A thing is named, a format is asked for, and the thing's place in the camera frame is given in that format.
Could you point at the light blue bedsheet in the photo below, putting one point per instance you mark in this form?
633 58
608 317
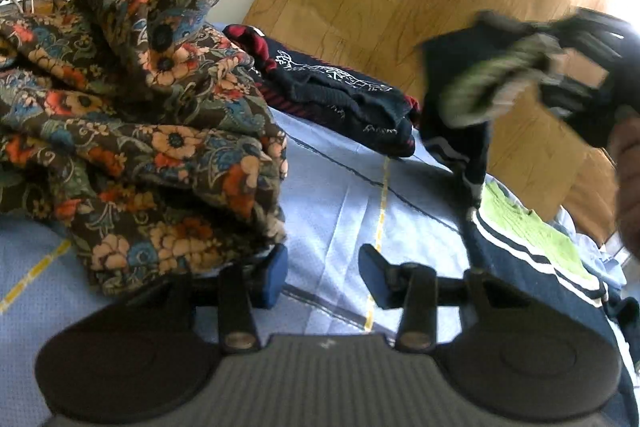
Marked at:
330 207

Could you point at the green knit garment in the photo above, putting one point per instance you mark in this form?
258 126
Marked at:
530 227

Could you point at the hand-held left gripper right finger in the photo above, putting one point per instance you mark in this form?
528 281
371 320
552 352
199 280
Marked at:
375 279

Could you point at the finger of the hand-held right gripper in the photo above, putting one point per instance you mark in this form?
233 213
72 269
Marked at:
585 39
567 94

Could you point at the floral print cloth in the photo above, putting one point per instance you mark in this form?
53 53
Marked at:
150 132

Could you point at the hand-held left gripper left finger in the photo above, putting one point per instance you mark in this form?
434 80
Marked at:
272 279

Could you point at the person's right forearm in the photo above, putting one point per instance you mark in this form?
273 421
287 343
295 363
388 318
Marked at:
630 177

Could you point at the navy garment with white stripes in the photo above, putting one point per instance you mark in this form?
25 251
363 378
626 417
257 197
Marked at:
525 267

